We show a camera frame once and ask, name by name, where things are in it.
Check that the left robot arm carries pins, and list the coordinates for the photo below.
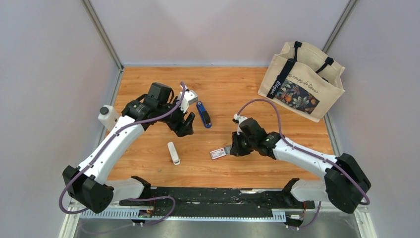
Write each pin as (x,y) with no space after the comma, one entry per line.
(88,182)

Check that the white red staple box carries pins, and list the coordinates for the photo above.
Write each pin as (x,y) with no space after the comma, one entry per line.
(218,153)

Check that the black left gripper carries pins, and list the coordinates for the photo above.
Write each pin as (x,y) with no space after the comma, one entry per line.
(182,127)

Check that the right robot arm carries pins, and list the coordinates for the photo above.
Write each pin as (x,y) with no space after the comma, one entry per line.
(342,181)

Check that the aluminium frame rail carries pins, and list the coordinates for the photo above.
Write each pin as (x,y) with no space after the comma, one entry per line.
(115,210)

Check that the white bottle black cap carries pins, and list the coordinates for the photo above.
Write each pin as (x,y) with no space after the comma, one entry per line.
(108,116)

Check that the canvas floral tote bag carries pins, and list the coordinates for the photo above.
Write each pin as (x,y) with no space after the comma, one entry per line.
(303,79)

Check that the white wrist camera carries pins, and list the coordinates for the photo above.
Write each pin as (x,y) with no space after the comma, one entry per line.
(238,119)
(190,97)

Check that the blue stapler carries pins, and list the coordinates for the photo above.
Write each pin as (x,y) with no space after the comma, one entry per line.
(205,117)

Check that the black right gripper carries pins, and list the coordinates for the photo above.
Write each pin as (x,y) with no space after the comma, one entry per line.
(236,150)

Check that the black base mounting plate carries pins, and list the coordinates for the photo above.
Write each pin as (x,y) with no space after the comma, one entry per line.
(220,202)

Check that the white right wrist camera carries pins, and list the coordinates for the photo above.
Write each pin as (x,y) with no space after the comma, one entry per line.
(238,119)

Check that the grey staple strip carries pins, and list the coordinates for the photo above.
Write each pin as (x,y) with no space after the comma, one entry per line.
(228,149)

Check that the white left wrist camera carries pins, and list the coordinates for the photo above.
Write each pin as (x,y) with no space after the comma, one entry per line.
(190,97)

